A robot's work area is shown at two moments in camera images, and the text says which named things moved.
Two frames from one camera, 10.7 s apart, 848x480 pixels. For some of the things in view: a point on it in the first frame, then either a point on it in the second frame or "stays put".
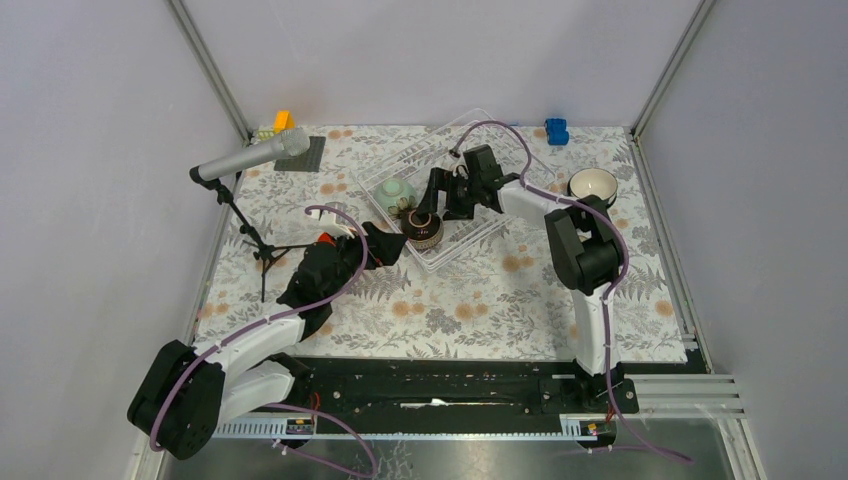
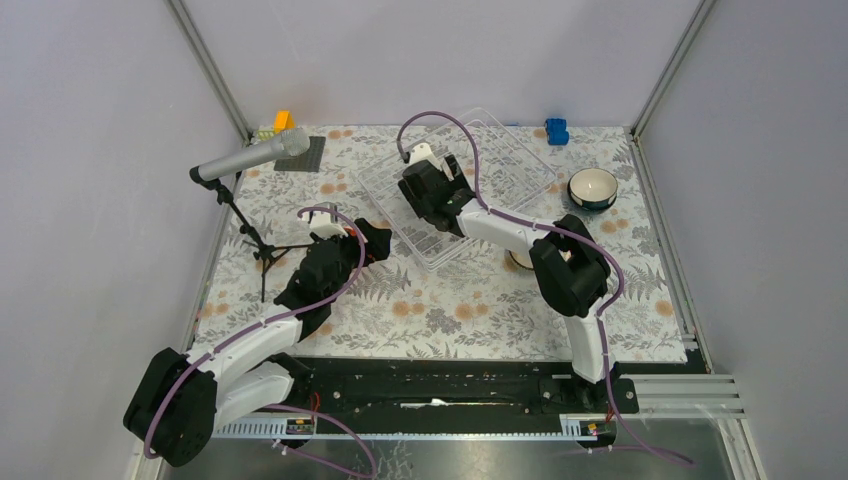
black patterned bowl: x=423 y=229 → x=522 y=257
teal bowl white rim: x=593 y=181 stays put
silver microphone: x=292 y=142 stays put
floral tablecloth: x=435 y=243 stays put
